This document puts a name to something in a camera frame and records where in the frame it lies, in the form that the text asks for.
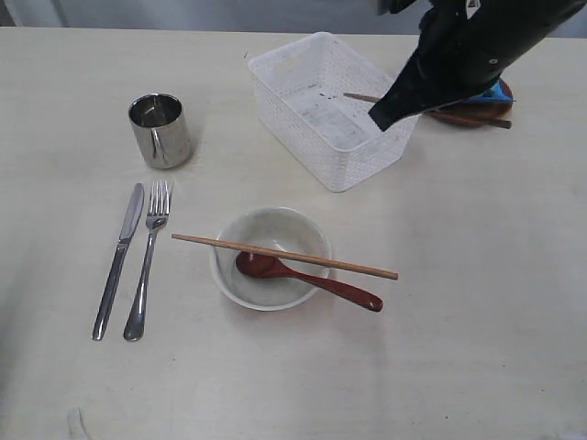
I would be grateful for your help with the silver table knife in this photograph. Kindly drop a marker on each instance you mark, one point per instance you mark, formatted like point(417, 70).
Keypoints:
point(130, 222)

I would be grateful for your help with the white speckled ceramic bowl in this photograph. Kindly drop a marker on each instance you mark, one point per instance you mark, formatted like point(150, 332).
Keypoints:
point(280, 228)

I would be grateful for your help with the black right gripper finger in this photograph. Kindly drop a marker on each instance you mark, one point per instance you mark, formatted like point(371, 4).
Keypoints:
point(403, 101)

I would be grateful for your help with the red-brown wooden spoon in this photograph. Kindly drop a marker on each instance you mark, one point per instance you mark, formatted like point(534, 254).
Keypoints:
point(265, 267)

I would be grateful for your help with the brown wooden chopstick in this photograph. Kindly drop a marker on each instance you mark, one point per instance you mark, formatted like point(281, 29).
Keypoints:
point(446, 116)
point(324, 262)

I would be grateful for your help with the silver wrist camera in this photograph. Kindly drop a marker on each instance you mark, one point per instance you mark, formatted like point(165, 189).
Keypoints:
point(391, 6)

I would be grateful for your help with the silver metal fork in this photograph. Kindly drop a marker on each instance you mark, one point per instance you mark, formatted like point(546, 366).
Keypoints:
point(156, 219)

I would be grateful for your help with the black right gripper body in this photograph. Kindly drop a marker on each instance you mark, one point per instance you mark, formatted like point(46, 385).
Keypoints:
point(464, 46)

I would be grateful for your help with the brown wooden plate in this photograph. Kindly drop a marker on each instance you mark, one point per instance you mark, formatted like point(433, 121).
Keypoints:
point(486, 109)

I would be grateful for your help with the blue chips snack bag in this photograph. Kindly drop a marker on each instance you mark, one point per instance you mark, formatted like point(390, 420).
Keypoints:
point(497, 94)

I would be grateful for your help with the white perforated plastic basket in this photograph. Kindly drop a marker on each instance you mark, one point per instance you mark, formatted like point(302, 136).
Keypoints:
point(304, 96)

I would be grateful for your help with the shiny steel cup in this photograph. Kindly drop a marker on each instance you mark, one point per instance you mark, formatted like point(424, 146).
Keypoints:
point(159, 127)

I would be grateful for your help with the grey curtain backdrop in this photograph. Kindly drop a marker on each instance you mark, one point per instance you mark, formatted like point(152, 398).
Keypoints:
point(340, 17)

